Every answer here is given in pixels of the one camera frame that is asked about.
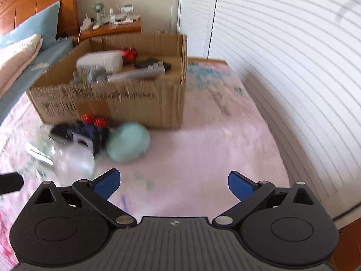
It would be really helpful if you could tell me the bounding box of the small green desk fan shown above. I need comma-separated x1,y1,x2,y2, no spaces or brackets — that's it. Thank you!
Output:
92,2,105,24

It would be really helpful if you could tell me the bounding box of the brown cardboard box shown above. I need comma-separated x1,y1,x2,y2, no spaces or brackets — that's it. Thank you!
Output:
26,33,189,130

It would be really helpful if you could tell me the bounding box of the white bottle with green label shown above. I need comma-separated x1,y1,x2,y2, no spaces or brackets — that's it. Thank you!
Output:
76,50,124,72

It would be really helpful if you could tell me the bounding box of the white desktop stand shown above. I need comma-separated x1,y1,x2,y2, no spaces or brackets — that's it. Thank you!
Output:
118,3,140,23

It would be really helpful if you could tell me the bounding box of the pink floral bed sheet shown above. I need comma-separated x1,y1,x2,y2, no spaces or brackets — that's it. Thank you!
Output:
0,58,291,271

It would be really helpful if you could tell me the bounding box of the wooden nightstand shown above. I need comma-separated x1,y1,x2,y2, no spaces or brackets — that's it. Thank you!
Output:
74,20,142,47

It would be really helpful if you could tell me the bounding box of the wooden bed headboard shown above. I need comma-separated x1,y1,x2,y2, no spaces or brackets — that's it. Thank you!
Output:
0,0,81,37

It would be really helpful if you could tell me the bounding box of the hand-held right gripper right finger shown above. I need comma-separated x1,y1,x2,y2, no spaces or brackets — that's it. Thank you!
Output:
212,171,322,229

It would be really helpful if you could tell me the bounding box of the red toy train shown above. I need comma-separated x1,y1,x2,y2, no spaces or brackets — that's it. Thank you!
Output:
122,47,140,63

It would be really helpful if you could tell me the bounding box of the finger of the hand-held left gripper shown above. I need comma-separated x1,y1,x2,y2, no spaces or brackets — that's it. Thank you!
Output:
0,172,24,195

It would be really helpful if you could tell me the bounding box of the wide white louvered door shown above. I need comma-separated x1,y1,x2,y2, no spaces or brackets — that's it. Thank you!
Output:
209,0,361,221

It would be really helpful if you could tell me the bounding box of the gold-filled jar with silver lid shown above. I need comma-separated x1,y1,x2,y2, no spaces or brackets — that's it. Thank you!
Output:
107,66,166,83

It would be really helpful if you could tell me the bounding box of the dark blue toy train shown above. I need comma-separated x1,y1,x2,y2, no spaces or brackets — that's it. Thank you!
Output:
51,114,110,156

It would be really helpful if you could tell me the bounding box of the pink floral quilt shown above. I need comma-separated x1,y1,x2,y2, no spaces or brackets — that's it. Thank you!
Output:
0,34,43,99

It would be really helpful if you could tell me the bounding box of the clear plastic jar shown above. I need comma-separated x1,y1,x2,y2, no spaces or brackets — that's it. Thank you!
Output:
49,130,96,185

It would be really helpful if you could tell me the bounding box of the narrow white louvered door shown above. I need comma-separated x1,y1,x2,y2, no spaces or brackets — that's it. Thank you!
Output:
178,0,219,58

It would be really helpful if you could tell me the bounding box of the large blue floral pillow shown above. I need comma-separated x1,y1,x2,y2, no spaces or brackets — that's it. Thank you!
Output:
0,1,61,51

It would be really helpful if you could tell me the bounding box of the mint green rounded case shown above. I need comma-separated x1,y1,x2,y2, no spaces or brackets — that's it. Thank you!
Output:
106,122,151,163

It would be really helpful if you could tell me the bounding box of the black digital timer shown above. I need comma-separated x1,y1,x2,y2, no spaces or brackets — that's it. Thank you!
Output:
134,58,172,70

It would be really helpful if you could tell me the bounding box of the blue bed sheet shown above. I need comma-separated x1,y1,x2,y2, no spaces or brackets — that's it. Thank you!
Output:
0,37,75,125

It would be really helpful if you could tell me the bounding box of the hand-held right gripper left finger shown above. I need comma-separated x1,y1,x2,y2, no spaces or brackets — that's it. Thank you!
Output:
33,168,136,229

